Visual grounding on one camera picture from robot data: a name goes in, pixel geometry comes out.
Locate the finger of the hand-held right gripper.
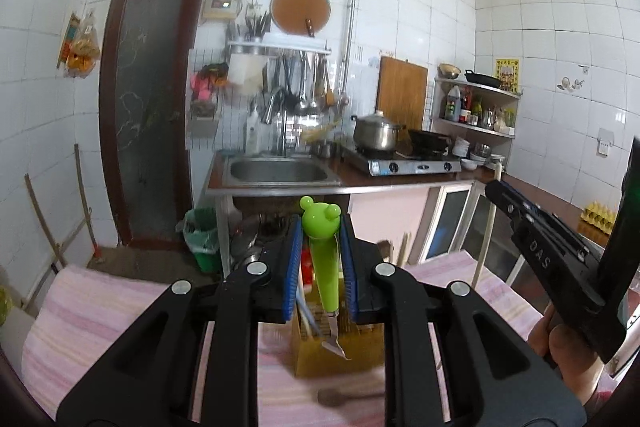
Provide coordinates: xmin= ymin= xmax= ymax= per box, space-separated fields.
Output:
xmin=484 ymin=179 xmax=606 ymax=310
xmin=500 ymin=179 xmax=591 ymax=258

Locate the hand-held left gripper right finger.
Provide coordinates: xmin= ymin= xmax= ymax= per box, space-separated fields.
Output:
xmin=340 ymin=214 xmax=588 ymax=427

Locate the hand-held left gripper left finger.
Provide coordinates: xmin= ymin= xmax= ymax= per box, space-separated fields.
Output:
xmin=56 ymin=214 xmax=306 ymax=427

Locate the green frog-handled utensil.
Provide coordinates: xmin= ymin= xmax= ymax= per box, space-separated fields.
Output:
xmin=299 ymin=196 xmax=352 ymax=361

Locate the yellow perforated utensil holder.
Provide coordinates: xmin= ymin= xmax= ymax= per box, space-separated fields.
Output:
xmin=292 ymin=274 xmax=386 ymax=379

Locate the person's right hand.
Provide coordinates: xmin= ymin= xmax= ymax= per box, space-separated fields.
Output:
xmin=529 ymin=301 xmax=607 ymax=406

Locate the yellow egg carton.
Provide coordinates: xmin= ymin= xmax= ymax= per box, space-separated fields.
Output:
xmin=579 ymin=200 xmax=624 ymax=233

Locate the white plastic utensil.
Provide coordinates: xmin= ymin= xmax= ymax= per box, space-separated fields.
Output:
xmin=297 ymin=288 xmax=322 ymax=341

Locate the kitchen counter cabinet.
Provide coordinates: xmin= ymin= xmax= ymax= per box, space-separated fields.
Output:
xmin=204 ymin=151 xmax=631 ymax=290

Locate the green trash bin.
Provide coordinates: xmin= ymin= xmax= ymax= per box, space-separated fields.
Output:
xmin=182 ymin=206 xmax=221 ymax=273

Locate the steel sink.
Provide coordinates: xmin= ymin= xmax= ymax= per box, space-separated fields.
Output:
xmin=222 ymin=155 xmax=344 ymax=188

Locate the steel gas stove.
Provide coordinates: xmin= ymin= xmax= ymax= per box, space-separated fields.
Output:
xmin=342 ymin=146 xmax=464 ymax=177

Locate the white corner shelf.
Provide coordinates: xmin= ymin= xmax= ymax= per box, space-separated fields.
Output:
xmin=430 ymin=76 xmax=524 ymax=168

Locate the steel cooking pot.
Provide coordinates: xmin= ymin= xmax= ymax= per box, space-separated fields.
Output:
xmin=349 ymin=110 xmax=407 ymax=152

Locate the white soap bottle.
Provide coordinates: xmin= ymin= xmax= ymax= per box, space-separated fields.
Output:
xmin=244 ymin=104 xmax=262 ymax=153

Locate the black wok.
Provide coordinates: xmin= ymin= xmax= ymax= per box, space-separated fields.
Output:
xmin=407 ymin=129 xmax=454 ymax=158

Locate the large oil bottle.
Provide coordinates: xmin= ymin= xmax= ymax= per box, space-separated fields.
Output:
xmin=444 ymin=85 xmax=462 ymax=122

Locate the chrome faucet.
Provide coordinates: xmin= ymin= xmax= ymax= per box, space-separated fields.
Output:
xmin=262 ymin=87 xmax=292 ymax=156

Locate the black frying pan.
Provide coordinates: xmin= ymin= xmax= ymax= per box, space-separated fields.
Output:
xmin=464 ymin=69 xmax=503 ymax=89

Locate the rectangular wooden cutting board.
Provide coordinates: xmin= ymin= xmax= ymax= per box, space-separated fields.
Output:
xmin=375 ymin=55 xmax=430 ymax=134

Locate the row of hanging ladles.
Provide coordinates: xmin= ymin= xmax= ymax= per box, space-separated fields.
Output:
xmin=272 ymin=54 xmax=336 ymax=116

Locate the pink striped tablecloth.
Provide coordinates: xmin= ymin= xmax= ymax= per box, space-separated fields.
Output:
xmin=22 ymin=251 xmax=547 ymax=427

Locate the white hanging cloth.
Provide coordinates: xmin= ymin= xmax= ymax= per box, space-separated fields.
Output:
xmin=227 ymin=56 xmax=266 ymax=96

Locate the brown frosted glass door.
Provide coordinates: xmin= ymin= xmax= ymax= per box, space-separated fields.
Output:
xmin=98 ymin=0 xmax=210 ymax=251

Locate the leaning wooden stick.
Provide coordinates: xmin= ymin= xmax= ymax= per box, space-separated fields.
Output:
xmin=73 ymin=144 xmax=97 ymax=259
xmin=24 ymin=174 xmax=67 ymax=269

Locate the steel chopstick cup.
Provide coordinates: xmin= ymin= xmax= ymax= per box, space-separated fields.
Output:
xmin=227 ymin=14 xmax=271 ymax=43

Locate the round wooden cutting board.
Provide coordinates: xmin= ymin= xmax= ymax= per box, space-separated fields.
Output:
xmin=269 ymin=0 xmax=332 ymax=37

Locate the hanging plastic bag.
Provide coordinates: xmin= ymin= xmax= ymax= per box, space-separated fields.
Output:
xmin=57 ymin=11 xmax=101 ymax=80

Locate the decorative wall hook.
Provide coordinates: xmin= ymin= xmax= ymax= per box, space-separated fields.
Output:
xmin=557 ymin=64 xmax=587 ymax=90

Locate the yellow wall poster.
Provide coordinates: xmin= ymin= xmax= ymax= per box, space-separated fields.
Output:
xmin=494 ymin=58 xmax=521 ymax=94

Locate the wire grid wall rack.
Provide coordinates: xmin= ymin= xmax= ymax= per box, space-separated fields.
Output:
xmin=188 ymin=49 xmax=228 ymax=138

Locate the white wall rack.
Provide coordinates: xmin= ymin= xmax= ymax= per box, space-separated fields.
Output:
xmin=225 ymin=37 xmax=333 ymax=57

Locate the wall control box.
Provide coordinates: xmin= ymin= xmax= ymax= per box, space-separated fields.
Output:
xmin=202 ymin=0 xmax=241 ymax=20

